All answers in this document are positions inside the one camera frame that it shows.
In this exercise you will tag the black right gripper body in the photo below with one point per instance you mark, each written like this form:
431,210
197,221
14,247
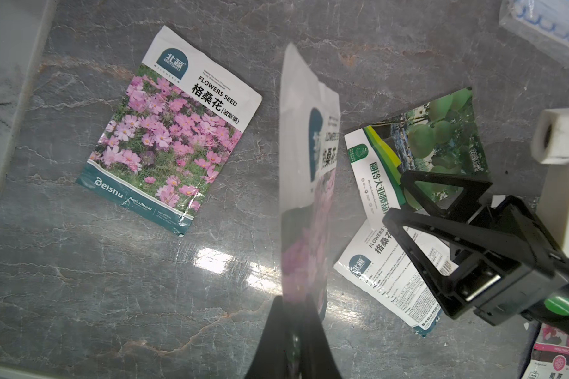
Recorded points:
533,273

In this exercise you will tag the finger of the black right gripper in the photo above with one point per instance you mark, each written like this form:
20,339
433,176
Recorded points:
446,195
426,251

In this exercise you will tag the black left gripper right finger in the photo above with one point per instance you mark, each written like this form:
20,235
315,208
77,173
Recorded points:
314,358

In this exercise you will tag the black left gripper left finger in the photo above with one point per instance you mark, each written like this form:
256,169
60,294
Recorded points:
274,354

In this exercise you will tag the white flower seed packet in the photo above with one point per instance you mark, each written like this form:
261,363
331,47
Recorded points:
179,121
309,132
375,263

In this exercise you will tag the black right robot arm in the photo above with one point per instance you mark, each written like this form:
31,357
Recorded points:
506,261

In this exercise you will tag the large green gourd seed packet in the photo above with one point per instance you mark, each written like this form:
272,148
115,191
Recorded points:
440,137

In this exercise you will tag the pink label seed packet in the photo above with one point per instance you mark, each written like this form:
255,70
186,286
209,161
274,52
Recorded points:
549,357

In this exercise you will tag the bag of blue face masks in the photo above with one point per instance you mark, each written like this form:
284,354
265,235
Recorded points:
544,24

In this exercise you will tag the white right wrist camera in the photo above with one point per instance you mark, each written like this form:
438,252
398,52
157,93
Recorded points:
550,147

